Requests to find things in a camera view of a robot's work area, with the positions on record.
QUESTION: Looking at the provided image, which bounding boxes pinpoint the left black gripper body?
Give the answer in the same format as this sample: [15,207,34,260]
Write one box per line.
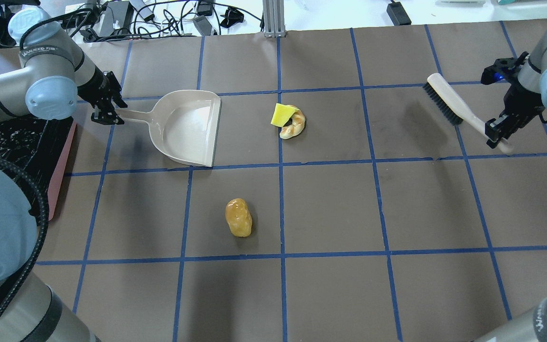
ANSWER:
[78,71,122,109]

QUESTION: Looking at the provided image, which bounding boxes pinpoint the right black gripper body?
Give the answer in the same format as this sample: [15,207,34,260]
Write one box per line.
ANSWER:
[481,51,547,125]

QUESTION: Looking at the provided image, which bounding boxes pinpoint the beige hand brush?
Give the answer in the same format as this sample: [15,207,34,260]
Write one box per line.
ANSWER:
[423,72,514,154]

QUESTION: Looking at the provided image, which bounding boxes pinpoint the beige plastic dustpan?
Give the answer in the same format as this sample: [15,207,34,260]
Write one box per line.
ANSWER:
[116,90,222,167]

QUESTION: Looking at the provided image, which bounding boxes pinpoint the yellow-brown potato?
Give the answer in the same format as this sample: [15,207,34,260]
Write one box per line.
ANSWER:
[225,198,253,238]

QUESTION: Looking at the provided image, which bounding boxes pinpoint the yellow green sponge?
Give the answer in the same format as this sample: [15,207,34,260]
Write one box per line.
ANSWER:
[271,103,299,128]

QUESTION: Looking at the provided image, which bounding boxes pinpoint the bread croissant piece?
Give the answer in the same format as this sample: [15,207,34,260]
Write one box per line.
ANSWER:
[279,105,306,139]

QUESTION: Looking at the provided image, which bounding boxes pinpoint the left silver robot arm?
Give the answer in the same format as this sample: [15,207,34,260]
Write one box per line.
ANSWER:
[0,6,127,342]

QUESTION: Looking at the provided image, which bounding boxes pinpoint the black-lined pink trash bin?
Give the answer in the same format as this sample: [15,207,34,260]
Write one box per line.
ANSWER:
[0,115,77,220]

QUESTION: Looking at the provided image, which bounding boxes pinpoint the black power adapter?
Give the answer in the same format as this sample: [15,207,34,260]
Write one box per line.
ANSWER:
[386,0,412,26]

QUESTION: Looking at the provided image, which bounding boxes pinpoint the aluminium frame post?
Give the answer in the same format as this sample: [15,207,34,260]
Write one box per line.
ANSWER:
[263,0,287,38]

